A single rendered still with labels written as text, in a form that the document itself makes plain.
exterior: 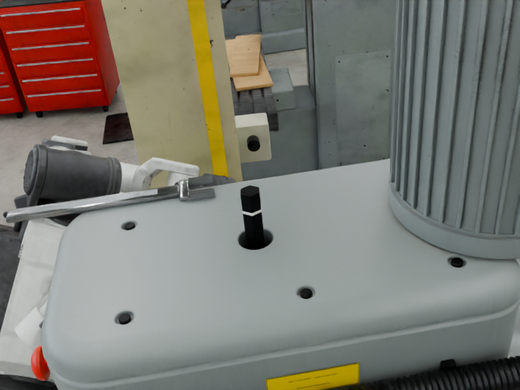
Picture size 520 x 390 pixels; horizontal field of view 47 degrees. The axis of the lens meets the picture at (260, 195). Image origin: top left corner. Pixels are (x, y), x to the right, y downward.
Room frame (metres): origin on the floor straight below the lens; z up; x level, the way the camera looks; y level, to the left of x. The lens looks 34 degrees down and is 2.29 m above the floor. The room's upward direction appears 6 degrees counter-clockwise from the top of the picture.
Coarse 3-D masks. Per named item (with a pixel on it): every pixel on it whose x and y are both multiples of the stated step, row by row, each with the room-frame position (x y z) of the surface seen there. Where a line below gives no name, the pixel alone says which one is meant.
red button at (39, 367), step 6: (36, 348) 0.48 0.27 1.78; (36, 354) 0.47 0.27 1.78; (42, 354) 0.48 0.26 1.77; (36, 360) 0.47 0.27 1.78; (42, 360) 0.47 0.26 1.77; (36, 366) 0.46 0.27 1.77; (42, 366) 0.47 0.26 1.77; (36, 372) 0.46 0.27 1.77; (42, 372) 0.46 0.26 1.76; (48, 372) 0.47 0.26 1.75; (42, 378) 0.46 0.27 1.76; (48, 378) 0.47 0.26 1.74
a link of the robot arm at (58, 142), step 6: (54, 138) 1.17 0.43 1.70; (60, 138) 1.16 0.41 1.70; (66, 138) 1.16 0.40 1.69; (42, 144) 1.14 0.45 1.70; (48, 144) 1.11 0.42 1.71; (54, 144) 1.12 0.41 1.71; (60, 144) 1.12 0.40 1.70; (66, 144) 1.13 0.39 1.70; (72, 144) 1.14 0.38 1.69; (78, 144) 1.16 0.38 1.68; (84, 144) 1.17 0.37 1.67; (84, 150) 1.17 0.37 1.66
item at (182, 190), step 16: (208, 176) 0.62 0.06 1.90; (128, 192) 0.61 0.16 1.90; (144, 192) 0.60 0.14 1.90; (160, 192) 0.60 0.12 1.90; (176, 192) 0.59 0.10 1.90; (192, 192) 0.59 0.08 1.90; (208, 192) 0.59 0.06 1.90; (32, 208) 0.59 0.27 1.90; (48, 208) 0.59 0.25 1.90; (64, 208) 0.59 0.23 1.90; (80, 208) 0.58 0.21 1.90; (96, 208) 0.59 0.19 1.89
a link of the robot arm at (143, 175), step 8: (152, 160) 1.14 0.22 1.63; (160, 160) 1.14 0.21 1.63; (168, 160) 1.14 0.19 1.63; (136, 168) 1.15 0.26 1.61; (144, 168) 1.13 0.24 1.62; (152, 168) 1.13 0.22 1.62; (160, 168) 1.13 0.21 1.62; (168, 168) 1.12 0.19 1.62; (176, 168) 1.12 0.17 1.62; (184, 168) 1.12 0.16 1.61; (192, 168) 1.12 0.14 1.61; (136, 176) 1.12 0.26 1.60; (144, 176) 1.12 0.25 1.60; (152, 176) 1.17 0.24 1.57; (136, 184) 1.12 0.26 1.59; (144, 184) 1.13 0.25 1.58
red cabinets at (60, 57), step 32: (0, 0) 5.30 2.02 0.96; (32, 0) 4.99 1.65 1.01; (64, 0) 4.88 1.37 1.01; (96, 0) 5.22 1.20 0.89; (0, 32) 5.03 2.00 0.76; (32, 32) 4.88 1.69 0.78; (64, 32) 4.87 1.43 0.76; (96, 32) 4.99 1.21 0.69; (0, 64) 4.92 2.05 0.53; (32, 64) 4.88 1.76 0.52; (64, 64) 4.87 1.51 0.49; (96, 64) 4.86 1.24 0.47; (0, 96) 4.92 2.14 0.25; (32, 96) 4.88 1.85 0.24; (64, 96) 4.88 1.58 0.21; (96, 96) 4.86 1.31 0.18
